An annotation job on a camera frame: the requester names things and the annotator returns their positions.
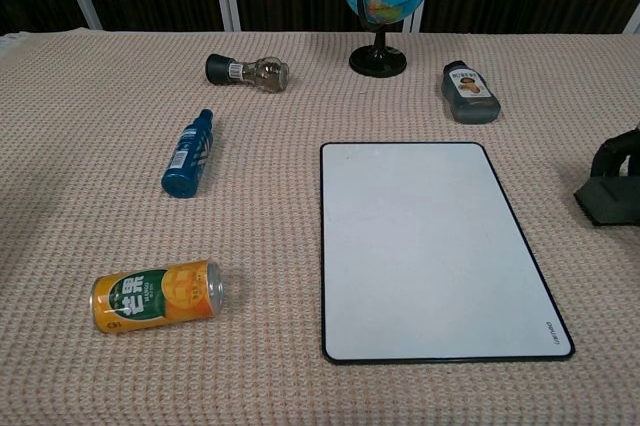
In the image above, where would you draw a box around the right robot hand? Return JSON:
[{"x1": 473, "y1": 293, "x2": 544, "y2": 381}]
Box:
[{"x1": 589, "y1": 120, "x2": 640, "y2": 180}]

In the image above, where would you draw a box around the dark grey board eraser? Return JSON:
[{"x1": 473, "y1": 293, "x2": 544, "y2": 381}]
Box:
[{"x1": 573, "y1": 175, "x2": 640, "y2": 227}]

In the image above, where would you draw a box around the white board with black frame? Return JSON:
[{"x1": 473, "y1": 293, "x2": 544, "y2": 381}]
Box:
[{"x1": 318, "y1": 141, "x2": 576, "y2": 365}]

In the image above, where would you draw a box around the dark sauce bottle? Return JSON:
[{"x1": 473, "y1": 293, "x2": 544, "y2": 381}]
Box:
[{"x1": 440, "y1": 60, "x2": 502, "y2": 126}]

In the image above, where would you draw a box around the glass pepper grinder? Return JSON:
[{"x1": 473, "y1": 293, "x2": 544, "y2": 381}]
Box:
[{"x1": 205, "y1": 53, "x2": 291, "y2": 95}]

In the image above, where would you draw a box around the blue spray bottle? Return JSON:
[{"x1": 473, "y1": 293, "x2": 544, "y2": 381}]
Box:
[{"x1": 160, "y1": 108, "x2": 217, "y2": 199}]

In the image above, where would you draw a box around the beige woven tablecloth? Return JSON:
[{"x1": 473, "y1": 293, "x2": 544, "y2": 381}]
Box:
[{"x1": 0, "y1": 28, "x2": 640, "y2": 426}]

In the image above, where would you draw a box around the orange mango juice can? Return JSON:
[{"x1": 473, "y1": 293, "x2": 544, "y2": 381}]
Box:
[{"x1": 89, "y1": 259, "x2": 226, "y2": 335}]

